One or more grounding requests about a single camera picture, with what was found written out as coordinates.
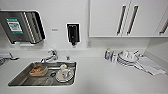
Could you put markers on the black soap dispenser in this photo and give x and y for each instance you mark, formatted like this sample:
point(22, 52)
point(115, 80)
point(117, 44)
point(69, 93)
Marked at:
point(73, 32)

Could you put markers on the small chrome sink knob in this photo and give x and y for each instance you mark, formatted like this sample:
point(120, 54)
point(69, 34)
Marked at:
point(67, 58)

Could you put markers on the blue label soap bottle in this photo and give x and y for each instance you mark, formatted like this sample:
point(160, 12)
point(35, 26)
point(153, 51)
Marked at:
point(107, 55)

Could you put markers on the small white bottle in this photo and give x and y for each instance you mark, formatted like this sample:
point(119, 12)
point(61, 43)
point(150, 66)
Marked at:
point(113, 57)

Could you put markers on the chrome faucet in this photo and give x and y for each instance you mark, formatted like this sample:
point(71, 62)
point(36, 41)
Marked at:
point(51, 55)

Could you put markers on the white cup with saucer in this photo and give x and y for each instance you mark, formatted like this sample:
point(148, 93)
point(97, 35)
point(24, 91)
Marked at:
point(65, 75)

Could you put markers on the stack of white dishes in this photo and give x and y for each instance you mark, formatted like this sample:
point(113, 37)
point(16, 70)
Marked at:
point(128, 57)

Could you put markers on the orange food container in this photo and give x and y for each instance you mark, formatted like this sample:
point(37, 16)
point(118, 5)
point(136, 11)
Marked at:
point(37, 70)

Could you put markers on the steel paper towel dispenser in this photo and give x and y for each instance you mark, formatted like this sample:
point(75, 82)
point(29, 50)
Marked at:
point(16, 26)

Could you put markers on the steel kitchen sink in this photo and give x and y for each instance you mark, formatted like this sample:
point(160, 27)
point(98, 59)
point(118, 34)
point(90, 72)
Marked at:
point(20, 79)

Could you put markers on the white wall outlet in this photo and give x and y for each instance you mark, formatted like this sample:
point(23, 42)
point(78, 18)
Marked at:
point(89, 44)

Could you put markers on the small wall label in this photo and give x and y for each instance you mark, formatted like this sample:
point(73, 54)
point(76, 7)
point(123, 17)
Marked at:
point(55, 30)

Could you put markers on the white wall cabinet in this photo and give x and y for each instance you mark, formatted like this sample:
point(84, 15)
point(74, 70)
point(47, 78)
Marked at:
point(103, 18)

